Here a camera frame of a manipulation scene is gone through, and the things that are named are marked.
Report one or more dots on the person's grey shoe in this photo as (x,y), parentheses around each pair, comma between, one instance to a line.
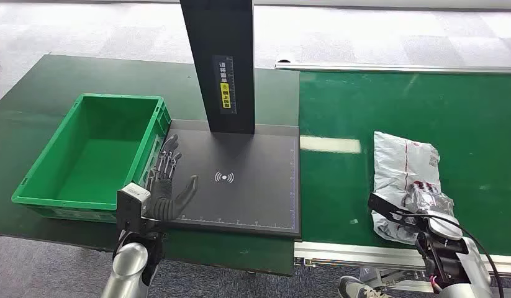
(356,288)

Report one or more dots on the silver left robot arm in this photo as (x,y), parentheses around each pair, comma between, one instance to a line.
(129,263)

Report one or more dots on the green conveyor belt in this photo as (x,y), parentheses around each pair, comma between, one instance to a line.
(465,135)

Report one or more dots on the black yellow label strip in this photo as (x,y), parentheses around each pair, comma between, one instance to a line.
(225,86)

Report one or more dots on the silver conveyor side rail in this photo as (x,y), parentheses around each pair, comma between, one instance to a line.
(382,67)
(354,253)

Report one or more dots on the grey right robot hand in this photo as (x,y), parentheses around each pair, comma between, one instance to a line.
(430,199)

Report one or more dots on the grey plastic mailer package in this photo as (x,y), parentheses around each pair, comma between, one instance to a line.
(397,164)

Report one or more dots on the dark green table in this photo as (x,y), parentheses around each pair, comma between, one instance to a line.
(53,78)

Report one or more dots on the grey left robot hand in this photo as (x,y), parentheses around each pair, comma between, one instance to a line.
(160,201)

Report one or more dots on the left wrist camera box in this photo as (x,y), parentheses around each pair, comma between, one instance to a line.
(129,209)

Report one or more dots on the green plastic crate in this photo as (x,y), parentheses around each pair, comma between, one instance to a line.
(94,164)

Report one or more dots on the black inbound scanner machine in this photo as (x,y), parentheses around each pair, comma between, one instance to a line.
(247,197)

